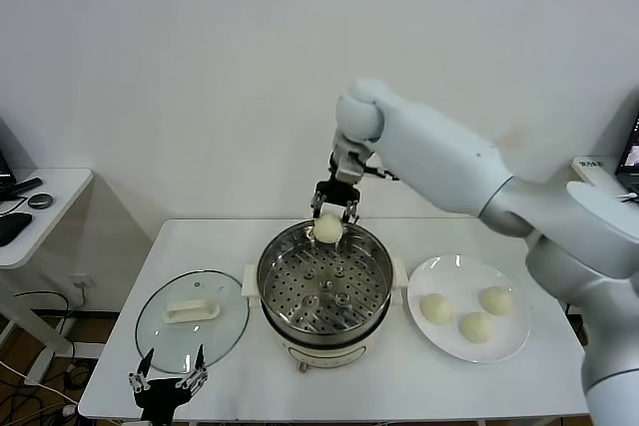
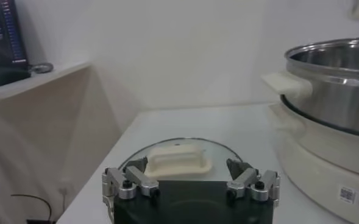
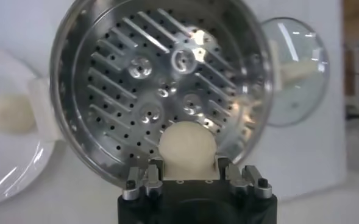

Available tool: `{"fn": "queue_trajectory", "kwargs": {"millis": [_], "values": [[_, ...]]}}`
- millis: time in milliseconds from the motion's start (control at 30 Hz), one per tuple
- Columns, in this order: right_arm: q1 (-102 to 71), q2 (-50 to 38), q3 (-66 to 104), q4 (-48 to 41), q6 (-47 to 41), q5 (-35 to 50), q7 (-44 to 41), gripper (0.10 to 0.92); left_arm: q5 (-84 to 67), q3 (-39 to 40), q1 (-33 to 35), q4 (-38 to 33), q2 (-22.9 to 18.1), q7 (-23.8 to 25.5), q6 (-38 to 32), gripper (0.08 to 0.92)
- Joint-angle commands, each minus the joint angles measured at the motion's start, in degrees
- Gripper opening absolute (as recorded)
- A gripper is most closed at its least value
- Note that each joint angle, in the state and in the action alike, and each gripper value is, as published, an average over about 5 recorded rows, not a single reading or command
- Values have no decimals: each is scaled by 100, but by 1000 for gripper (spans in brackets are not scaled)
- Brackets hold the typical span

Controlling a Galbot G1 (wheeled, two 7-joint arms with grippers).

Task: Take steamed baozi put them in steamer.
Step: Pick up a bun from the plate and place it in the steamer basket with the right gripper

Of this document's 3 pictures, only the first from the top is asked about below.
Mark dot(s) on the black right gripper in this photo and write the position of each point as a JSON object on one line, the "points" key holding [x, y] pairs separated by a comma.
{"points": [[337, 193]]}

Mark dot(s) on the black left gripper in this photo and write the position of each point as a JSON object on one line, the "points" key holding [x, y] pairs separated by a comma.
{"points": [[157, 396]]}

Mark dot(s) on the white steamed baozi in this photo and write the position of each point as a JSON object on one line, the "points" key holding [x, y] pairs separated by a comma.
{"points": [[476, 327], [496, 300], [327, 229], [437, 308]]}

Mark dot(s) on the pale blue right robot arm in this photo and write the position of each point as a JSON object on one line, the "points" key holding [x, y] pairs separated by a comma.
{"points": [[449, 156]]}

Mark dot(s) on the stainless steel steamer basket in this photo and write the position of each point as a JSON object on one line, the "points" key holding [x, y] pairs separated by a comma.
{"points": [[359, 291]]}

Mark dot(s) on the white round plate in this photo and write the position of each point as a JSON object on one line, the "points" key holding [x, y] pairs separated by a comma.
{"points": [[429, 281]]}

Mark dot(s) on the white side desk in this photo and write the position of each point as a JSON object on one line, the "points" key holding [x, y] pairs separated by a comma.
{"points": [[594, 171], [50, 216]]}

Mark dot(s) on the black computer mouse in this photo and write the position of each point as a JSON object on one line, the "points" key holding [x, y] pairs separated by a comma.
{"points": [[12, 229]]}

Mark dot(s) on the round black disc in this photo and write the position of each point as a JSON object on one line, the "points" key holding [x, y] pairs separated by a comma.
{"points": [[41, 202]]}

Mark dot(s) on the black bar device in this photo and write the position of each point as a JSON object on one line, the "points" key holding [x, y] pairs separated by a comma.
{"points": [[27, 187]]}

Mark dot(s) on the black monitor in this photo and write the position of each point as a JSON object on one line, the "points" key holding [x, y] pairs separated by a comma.
{"points": [[5, 169]]}

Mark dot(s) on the white wall outlet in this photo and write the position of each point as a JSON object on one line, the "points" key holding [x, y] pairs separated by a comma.
{"points": [[82, 289]]}

